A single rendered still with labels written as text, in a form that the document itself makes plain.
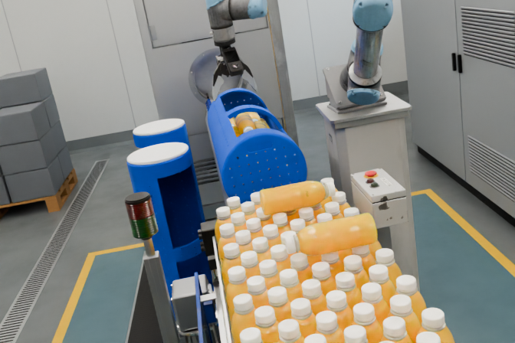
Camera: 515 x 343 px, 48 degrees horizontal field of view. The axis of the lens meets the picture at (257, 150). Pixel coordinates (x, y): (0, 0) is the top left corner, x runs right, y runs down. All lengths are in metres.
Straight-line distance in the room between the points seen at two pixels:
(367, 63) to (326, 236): 0.86
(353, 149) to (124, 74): 5.14
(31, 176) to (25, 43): 2.31
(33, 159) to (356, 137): 3.64
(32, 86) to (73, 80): 1.65
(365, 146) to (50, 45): 5.44
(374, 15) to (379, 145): 0.68
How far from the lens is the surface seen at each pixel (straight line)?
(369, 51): 1.96
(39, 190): 5.48
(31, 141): 5.36
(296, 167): 1.93
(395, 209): 1.65
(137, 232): 1.45
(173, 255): 2.67
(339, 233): 1.30
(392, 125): 2.31
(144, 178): 2.55
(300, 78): 7.21
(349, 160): 2.30
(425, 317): 1.11
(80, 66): 7.23
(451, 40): 4.18
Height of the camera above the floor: 1.73
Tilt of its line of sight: 17 degrees down
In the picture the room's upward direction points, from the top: 10 degrees counter-clockwise
